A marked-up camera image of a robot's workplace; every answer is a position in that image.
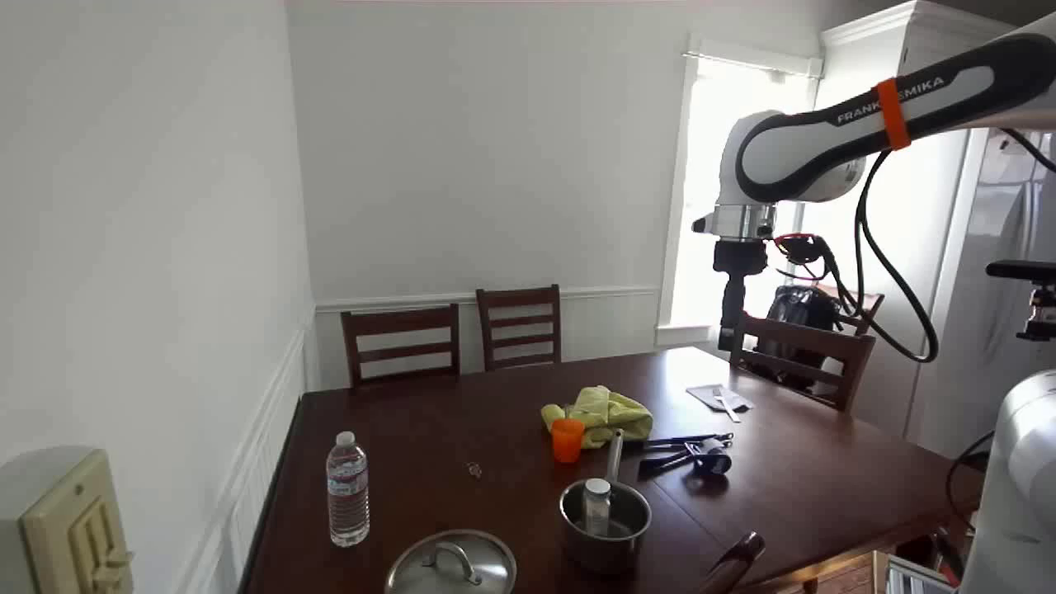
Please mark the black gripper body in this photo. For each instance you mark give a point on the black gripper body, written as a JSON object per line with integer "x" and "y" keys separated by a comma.
{"x": 741, "y": 258}

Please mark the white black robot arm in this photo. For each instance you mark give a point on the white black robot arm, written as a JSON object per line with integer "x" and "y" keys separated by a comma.
{"x": 812, "y": 142}

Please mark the clear plastic water bottle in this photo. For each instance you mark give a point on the clear plastic water bottle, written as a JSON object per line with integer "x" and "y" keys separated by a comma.
{"x": 347, "y": 496}

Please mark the white paper packet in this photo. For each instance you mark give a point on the white paper packet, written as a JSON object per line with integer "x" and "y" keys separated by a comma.
{"x": 713, "y": 398}

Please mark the dark wooden slat chair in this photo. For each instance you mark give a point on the dark wooden slat chair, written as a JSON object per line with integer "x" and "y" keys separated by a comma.
{"x": 399, "y": 321}
{"x": 518, "y": 294}
{"x": 811, "y": 338}

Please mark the black bag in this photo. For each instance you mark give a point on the black bag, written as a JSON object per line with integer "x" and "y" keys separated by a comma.
{"x": 802, "y": 305}

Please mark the yellow green cloth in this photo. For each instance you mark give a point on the yellow green cloth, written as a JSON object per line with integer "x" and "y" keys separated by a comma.
{"x": 616, "y": 419}

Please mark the small orange cup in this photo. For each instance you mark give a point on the small orange cup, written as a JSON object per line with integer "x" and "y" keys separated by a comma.
{"x": 569, "y": 443}

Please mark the tall white cabinet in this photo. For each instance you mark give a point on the tall white cabinet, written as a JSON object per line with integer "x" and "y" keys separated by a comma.
{"x": 936, "y": 218}

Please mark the white flat panel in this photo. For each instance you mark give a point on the white flat panel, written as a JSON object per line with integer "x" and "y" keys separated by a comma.
{"x": 918, "y": 580}

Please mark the steel pot lid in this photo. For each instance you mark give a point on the steel pot lid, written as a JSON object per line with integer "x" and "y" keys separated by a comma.
{"x": 449, "y": 562}

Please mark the bright window with white frame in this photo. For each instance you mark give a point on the bright window with white frame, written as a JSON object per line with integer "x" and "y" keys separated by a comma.
{"x": 703, "y": 142}

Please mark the black camera on stand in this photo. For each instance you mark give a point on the black camera on stand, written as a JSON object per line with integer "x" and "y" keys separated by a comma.
{"x": 1027, "y": 272}

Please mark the beige wall light switch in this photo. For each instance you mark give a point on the beige wall light switch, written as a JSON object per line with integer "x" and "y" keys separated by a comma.
{"x": 70, "y": 541}

